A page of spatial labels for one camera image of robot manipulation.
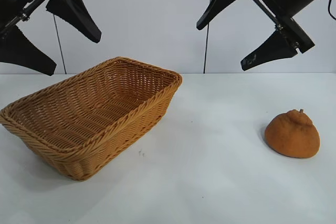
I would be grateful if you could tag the woven tan wicker basket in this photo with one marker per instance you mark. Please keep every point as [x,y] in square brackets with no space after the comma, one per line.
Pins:
[78,119]

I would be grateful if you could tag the bumpy orange fruit with stem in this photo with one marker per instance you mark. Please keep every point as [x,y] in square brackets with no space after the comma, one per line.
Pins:
[291,137]

